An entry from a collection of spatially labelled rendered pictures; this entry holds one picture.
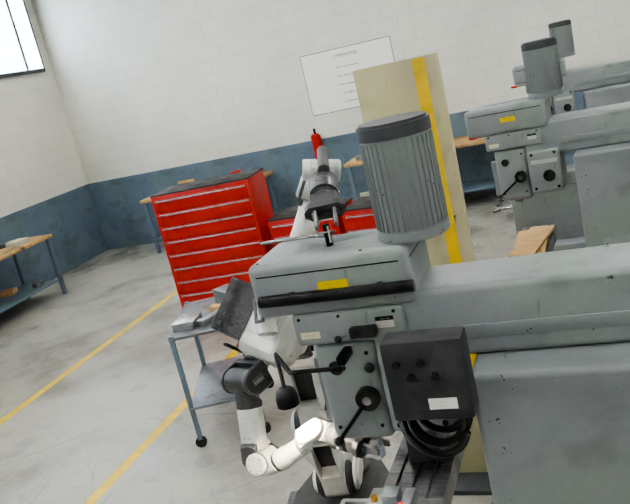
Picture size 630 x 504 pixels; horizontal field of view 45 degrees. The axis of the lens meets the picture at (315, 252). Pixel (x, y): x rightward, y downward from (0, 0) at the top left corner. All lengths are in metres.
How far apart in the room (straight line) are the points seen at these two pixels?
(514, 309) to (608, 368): 0.27
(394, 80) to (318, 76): 7.81
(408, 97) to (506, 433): 2.15
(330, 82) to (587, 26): 3.61
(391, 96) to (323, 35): 7.75
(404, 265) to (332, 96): 9.63
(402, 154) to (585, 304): 0.59
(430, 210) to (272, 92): 9.94
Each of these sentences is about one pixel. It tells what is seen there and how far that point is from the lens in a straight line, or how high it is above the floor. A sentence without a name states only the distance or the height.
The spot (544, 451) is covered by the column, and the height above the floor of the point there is 1.34.
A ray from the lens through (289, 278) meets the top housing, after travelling 2.13.
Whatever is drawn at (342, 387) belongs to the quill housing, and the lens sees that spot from 2.26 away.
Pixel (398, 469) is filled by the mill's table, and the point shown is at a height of 0.91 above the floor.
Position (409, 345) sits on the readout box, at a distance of 1.84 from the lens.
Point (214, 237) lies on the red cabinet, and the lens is 7.64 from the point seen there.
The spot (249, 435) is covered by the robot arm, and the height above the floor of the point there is 1.25.
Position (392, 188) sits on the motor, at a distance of 2.01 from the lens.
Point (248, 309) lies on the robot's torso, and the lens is 2.69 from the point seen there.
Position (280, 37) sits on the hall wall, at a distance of 11.77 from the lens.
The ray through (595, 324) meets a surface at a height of 1.62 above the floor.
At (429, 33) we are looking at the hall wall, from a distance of 11.18.
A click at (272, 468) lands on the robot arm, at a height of 1.13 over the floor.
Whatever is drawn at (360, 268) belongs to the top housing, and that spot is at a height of 1.85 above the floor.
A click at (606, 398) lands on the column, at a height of 1.48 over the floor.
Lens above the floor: 2.41
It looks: 14 degrees down
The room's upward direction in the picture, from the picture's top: 13 degrees counter-clockwise
